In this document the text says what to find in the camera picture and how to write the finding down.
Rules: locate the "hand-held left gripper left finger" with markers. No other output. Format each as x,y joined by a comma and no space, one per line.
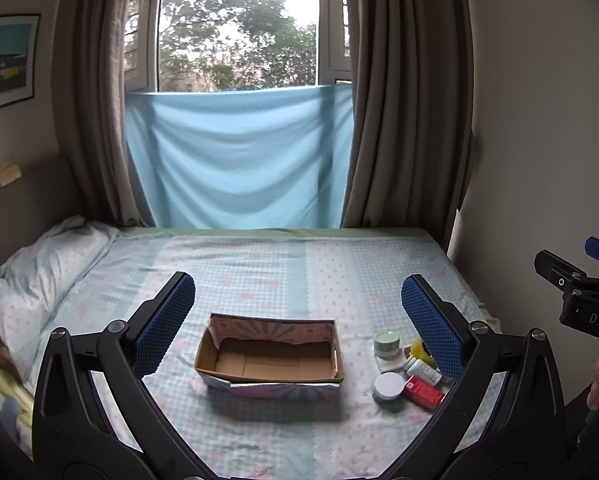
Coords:
165,325

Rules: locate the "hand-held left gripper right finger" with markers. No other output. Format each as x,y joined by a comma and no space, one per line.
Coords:
432,330

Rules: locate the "yellow tape roll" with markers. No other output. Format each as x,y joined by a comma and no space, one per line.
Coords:
418,349

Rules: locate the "white pill bottle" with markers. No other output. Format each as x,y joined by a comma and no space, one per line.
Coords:
422,370

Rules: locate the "green lid jar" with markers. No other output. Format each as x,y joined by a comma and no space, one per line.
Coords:
388,342

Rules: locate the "red box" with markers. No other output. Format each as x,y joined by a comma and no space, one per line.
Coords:
424,394

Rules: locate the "white lid jar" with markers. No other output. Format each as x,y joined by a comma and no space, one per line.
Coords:
387,386

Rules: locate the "cardboard box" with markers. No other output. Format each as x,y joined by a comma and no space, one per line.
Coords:
259,362

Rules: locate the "person's dark clothing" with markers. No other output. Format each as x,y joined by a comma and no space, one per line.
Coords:
592,435

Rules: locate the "checkered pillow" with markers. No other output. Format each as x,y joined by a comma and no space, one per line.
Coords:
34,280

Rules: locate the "green mattress cover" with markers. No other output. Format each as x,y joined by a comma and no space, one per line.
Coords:
279,231

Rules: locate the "light blue cloth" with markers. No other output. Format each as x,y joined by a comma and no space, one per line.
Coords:
239,160

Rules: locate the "grey headboard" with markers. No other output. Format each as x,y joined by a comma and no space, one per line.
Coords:
29,200

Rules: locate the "brown curtain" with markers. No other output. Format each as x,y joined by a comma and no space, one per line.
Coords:
409,135
89,110

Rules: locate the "small yellow box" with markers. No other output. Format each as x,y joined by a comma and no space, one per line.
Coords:
8,174

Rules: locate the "trees outside window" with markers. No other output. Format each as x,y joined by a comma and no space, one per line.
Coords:
239,35

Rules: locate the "wall poster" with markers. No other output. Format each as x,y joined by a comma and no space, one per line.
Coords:
6,60

